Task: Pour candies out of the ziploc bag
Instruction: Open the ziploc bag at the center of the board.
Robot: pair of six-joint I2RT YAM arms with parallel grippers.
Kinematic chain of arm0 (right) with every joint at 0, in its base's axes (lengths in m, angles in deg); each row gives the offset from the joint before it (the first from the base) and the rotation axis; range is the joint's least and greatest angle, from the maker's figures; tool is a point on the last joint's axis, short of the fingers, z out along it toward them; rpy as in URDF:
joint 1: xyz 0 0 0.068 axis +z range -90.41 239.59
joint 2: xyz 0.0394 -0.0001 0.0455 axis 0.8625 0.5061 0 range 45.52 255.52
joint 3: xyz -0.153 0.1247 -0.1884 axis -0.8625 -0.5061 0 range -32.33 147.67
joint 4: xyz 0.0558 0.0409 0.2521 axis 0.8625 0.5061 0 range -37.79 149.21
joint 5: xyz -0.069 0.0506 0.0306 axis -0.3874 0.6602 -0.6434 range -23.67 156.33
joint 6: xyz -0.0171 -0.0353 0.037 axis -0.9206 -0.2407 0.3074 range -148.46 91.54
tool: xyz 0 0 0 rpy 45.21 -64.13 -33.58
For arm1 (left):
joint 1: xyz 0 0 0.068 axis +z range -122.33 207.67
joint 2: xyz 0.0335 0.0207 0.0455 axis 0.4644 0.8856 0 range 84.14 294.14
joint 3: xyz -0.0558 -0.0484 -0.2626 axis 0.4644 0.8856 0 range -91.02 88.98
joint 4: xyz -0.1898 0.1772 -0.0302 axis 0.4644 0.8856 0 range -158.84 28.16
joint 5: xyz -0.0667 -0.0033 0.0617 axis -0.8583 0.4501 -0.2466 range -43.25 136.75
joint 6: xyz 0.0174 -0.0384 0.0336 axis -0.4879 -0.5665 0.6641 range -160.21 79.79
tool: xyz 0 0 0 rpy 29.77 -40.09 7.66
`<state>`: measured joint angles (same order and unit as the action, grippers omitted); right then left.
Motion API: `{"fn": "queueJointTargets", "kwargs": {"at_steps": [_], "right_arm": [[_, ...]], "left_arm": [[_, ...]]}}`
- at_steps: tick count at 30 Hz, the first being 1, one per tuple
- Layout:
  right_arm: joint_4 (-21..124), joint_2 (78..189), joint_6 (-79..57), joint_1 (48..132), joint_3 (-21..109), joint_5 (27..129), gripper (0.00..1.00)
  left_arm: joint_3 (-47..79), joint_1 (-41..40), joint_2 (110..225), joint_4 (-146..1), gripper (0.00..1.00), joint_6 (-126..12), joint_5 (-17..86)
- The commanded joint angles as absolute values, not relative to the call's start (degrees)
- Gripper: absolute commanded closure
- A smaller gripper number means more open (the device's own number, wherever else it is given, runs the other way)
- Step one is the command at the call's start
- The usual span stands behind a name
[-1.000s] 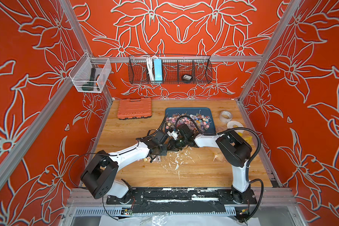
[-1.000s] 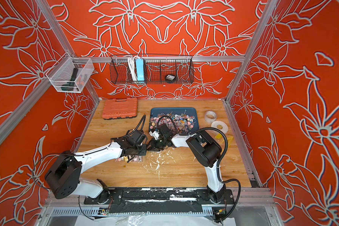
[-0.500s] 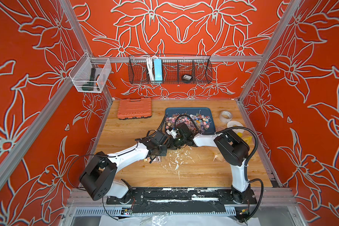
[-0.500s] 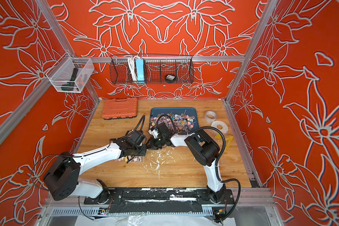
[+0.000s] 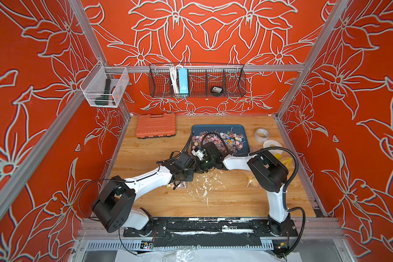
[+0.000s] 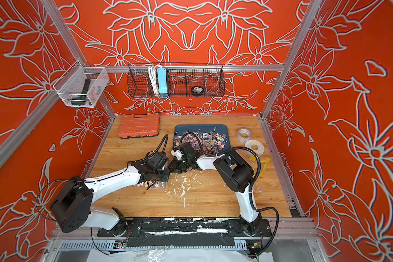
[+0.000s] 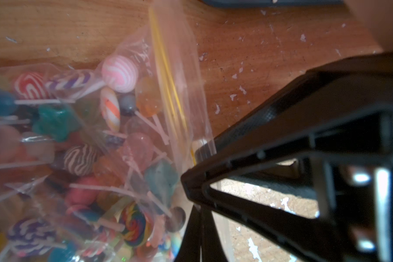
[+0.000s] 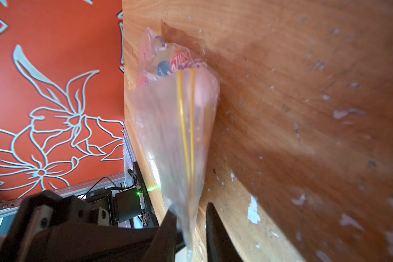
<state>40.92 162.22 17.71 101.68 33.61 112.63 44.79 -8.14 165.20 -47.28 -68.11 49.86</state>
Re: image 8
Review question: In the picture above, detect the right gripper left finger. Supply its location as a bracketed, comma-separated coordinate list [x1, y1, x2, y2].
[0, 191, 185, 262]

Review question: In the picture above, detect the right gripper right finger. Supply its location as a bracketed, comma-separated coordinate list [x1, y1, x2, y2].
[206, 203, 243, 262]

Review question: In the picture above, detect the candy ziploc bag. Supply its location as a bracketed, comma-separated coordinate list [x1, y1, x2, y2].
[129, 29, 220, 256]

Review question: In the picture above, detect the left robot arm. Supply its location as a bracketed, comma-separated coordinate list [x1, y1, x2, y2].
[80, 162, 159, 228]

